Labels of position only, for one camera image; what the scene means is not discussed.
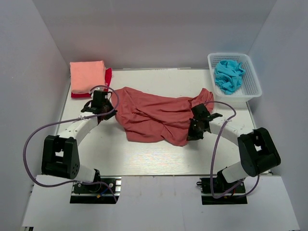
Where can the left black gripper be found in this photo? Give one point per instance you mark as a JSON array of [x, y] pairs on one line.
[[110, 114]]

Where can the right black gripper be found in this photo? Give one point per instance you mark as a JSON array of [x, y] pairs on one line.
[[191, 135]]

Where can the dusty red t shirt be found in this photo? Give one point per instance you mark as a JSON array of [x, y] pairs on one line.
[[149, 118]]

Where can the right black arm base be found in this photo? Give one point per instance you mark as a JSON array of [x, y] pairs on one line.
[[219, 187]]

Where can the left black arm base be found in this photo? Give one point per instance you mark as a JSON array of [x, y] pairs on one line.
[[97, 194]]

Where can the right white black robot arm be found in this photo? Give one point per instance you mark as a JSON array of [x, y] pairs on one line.
[[257, 150]]

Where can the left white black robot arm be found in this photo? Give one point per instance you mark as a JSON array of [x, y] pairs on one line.
[[60, 153]]

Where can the folded salmon pink t shirt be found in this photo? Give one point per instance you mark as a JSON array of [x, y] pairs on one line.
[[86, 75]]

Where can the folded bright red t shirt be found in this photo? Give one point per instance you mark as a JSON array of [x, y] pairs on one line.
[[108, 77]]

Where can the white plastic mesh basket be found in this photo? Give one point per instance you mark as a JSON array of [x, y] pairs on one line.
[[250, 84]]

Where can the crumpled blue t shirt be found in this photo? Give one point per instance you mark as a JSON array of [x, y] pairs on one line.
[[229, 75]]

